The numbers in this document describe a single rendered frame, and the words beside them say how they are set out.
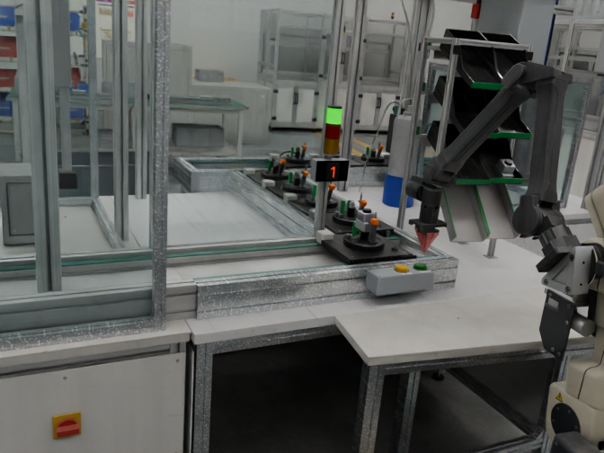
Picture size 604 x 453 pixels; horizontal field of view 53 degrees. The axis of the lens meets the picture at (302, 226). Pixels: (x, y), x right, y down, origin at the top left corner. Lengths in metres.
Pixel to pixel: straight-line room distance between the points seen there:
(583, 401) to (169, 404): 1.07
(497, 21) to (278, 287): 2.00
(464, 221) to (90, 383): 1.34
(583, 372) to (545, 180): 0.49
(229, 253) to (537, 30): 1.96
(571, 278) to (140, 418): 1.13
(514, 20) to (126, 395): 2.43
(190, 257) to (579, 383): 1.14
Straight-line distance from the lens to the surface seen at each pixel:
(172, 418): 1.77
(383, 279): 1.83
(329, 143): 2.01
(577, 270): 1.49
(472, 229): 2.23
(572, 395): 1.74
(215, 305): 1.70
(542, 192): 1.57
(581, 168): 7.54
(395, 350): 1.64
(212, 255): 1.94
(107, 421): 1.73
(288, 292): 1.77
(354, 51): 3.14
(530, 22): 3.23
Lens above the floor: 1.62
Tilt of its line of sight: 17 degrees down
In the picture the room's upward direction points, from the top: 5 degrees clockwise
